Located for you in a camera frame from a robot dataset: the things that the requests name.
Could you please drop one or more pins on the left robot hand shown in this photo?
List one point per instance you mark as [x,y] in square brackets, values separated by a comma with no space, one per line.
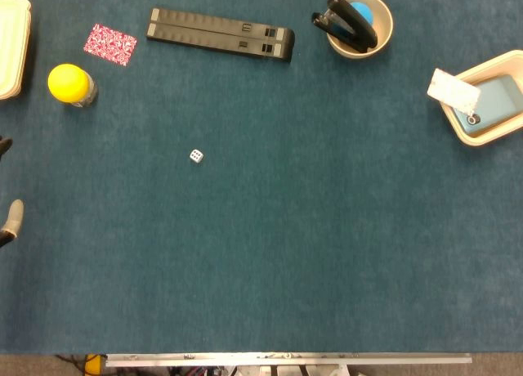
[15,216]

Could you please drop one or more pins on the white die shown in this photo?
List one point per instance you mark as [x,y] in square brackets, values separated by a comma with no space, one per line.
[196,155]

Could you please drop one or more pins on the jar with yellow lid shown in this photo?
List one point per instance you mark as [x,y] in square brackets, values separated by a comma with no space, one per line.
[68,83]

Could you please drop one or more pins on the yellow object under table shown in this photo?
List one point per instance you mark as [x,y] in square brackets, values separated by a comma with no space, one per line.
[94,364]

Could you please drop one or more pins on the beige lidded food container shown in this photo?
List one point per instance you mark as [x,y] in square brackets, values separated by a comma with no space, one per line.
[11,45]

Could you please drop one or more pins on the patterned playing card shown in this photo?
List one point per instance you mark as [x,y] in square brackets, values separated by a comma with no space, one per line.
[110,44]
[453,90]

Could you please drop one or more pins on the blue carpet table cover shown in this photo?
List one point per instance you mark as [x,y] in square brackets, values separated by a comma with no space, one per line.
[286,229]

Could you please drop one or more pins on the black ribbed rectangular holder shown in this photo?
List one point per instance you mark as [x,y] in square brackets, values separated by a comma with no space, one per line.
[220,33]

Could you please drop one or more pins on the black stapler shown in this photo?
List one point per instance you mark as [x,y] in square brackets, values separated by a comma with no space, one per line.
[351,26]

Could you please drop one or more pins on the blue ball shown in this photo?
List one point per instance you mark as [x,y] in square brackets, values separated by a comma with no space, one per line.
[363,11]

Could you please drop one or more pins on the beige round bowl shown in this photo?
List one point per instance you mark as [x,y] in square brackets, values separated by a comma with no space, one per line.
[384,28]

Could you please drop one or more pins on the beige rectangular open container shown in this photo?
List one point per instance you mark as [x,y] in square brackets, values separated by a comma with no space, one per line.
[476,137]

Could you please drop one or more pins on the light blue phone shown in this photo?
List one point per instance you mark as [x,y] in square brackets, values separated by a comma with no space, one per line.
[492,104]

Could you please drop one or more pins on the aluminium frame rail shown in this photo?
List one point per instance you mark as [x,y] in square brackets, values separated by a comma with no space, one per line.
[286,359]

